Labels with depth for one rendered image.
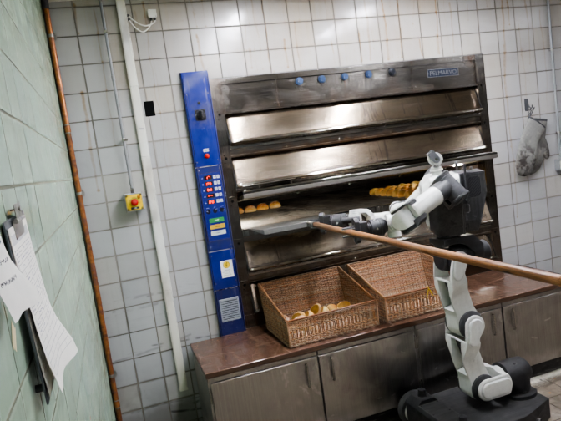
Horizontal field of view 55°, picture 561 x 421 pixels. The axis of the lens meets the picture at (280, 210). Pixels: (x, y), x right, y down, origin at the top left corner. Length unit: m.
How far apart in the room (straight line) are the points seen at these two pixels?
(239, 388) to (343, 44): 2.15
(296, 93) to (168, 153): 0.88
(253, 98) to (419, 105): 1.15
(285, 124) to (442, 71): 1.19
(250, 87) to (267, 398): 1.78
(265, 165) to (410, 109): 1.07
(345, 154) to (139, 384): 1.88
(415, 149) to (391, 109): 0.31
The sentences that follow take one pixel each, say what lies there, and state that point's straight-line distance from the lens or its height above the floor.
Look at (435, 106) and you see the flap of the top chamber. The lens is 3.85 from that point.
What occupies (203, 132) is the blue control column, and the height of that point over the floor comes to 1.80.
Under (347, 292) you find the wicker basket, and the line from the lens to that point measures 3.44.
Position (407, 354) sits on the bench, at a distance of 3.26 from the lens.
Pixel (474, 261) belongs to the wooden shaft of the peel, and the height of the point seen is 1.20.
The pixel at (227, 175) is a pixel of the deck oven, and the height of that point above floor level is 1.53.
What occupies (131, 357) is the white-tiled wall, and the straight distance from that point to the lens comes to 3.36.
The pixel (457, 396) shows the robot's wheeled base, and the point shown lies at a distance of 3.29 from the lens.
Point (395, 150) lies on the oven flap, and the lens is 3.67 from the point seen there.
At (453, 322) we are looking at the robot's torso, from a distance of 2.95.
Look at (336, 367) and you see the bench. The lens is 3.07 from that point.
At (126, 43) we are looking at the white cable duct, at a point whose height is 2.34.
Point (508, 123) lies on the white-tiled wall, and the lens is 4.21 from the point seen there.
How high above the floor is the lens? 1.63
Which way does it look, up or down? 6 degrees down
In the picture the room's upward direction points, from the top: 8 degrees counter-clockwise
